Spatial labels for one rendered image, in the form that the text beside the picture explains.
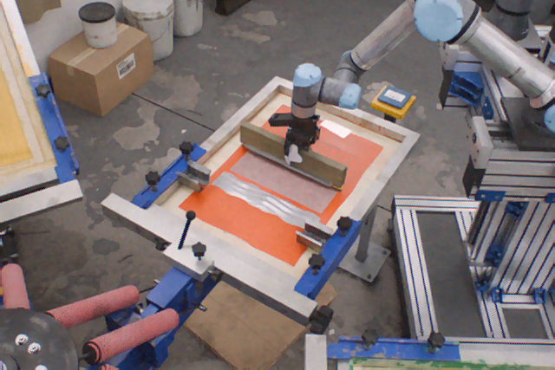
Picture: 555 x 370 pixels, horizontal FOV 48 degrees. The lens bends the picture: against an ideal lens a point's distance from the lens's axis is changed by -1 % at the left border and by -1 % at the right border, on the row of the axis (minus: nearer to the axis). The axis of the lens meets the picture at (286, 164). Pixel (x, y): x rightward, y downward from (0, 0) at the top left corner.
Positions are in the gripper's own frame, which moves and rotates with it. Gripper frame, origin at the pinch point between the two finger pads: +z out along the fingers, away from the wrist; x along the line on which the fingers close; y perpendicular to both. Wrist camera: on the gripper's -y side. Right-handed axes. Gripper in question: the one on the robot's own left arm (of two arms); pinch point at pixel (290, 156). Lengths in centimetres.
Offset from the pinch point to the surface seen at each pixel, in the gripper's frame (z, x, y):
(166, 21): 77, 130, -160
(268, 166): 4.9, -3.9, -5.8
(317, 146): 4.6, 13.7, 2.9
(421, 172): 99, 124, 19
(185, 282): -4, -60, 3
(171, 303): -3, -66, 4
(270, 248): 4.4, -32.1, 12.5
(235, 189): 4.7, -18.5, -8.8
